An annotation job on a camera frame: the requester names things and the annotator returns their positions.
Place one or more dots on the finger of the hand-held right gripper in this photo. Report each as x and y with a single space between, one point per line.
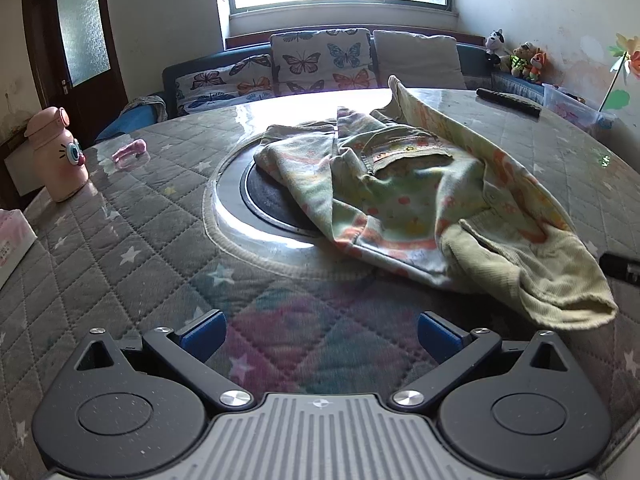
620 266

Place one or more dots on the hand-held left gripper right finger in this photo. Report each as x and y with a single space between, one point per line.
436 337

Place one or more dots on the green patterned children's shirt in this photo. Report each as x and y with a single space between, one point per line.
400 200

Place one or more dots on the blue sofa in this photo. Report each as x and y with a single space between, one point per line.
210 57

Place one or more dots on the dark wooden glass door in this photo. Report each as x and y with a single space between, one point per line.
82 25

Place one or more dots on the black remote control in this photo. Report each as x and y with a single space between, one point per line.
507 101

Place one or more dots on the orange fox plush toy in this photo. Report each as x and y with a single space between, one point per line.
537 65

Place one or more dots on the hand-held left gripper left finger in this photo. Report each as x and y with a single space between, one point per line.
205 334

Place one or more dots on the clear plastic storage box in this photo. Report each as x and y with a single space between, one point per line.
575 107

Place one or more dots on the beige cushion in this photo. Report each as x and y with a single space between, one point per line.
420 60

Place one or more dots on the pink tissue box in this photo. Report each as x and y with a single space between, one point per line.
12 245

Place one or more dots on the bear plush toy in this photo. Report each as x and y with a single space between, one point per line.
521 60

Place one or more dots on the blue folded blanket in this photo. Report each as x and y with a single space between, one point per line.
135 127

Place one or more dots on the round black hot plate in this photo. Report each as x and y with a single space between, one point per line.
270 200

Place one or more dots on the cow plush toy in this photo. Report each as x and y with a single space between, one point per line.
495 42

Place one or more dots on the grey crumpled cloth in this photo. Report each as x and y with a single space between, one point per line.
145 107

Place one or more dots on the square butterfly print cushion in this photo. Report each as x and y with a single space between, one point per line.
320 60

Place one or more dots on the small pink toy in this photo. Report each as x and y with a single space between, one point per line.
129 151

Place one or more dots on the pink cartoon water bottle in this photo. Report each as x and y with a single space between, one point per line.
55 160

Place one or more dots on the colourful paper pinwheel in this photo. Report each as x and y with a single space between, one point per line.
627 55

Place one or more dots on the long butterfly print cushion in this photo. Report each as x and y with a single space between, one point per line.
225 85

